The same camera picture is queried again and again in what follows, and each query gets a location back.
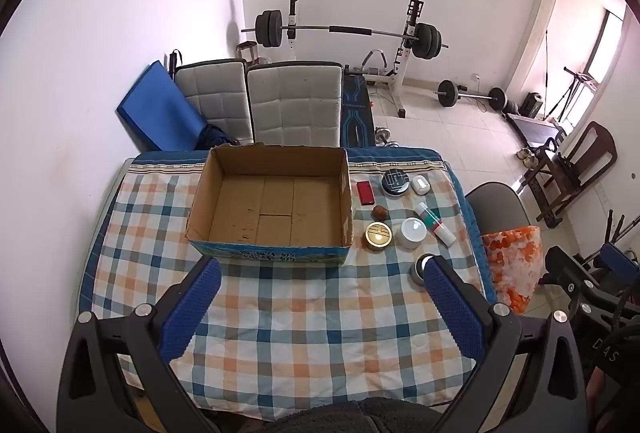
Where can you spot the red rectangular case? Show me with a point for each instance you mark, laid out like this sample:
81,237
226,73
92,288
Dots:
365,192

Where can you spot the grey round container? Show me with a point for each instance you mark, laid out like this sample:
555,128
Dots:
417,270

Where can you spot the grey round-backed chair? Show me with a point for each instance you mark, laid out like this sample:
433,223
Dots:
495,208

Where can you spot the blue foam mat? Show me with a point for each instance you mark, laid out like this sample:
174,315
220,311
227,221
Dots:
160,108

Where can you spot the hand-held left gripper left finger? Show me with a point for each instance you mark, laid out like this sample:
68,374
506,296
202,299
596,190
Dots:
192,308

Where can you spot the white quilted chair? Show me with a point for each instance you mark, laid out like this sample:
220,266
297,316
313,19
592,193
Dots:
295,103
215,98

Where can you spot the short barbell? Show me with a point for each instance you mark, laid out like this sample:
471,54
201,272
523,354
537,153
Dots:
470,96

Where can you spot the dark wooden chair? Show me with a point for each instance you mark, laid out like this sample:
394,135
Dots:
597,143

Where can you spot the white round jar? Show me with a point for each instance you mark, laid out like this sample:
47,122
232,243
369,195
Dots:
412,233

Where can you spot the gold round tin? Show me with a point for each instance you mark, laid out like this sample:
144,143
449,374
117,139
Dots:
378,235

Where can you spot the chrome dumbbells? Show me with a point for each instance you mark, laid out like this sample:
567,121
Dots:
386,137

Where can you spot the silver exercise frame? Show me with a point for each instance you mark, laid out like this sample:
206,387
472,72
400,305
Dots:
374,63

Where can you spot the long barbell with black plates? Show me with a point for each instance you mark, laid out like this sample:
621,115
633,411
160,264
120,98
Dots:
350,30

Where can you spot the small brown stool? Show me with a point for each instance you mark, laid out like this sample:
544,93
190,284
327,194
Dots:
248,53

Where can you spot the window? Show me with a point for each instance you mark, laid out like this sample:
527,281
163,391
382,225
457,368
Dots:
607,43

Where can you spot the white green red tube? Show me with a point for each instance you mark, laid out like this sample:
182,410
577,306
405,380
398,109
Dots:
433,223

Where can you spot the black speaker box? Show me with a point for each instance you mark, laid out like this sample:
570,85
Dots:
531,105

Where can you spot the white barbell rack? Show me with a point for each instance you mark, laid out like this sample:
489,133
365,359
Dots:
407,63

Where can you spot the small brown ball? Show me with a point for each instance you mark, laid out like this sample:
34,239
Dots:
380,212

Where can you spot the orange white patterned bag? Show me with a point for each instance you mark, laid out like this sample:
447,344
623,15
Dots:
512,263

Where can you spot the dark blue cloth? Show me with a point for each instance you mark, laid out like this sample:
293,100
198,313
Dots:
217,135

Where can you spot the white earbuds case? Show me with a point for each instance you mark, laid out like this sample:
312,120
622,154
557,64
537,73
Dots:
421,185

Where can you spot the black mat with blue lines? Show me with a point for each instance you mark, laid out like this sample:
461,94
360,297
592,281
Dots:
356,113

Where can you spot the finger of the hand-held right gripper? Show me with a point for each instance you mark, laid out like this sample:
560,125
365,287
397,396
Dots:
570,273
620,258

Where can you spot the pair of white shoes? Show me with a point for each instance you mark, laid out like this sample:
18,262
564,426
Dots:
526,156

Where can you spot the plaid blue-bordered tablecloth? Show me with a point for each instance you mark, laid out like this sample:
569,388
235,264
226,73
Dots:
300,313

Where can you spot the black round tin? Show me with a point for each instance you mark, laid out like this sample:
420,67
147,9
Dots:
396,183

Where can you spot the cardboard box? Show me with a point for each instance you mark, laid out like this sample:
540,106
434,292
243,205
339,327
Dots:
270,213

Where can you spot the black treadmill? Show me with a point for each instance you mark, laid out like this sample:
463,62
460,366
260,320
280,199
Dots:
535,125

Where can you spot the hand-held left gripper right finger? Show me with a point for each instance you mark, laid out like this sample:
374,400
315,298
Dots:
456,308

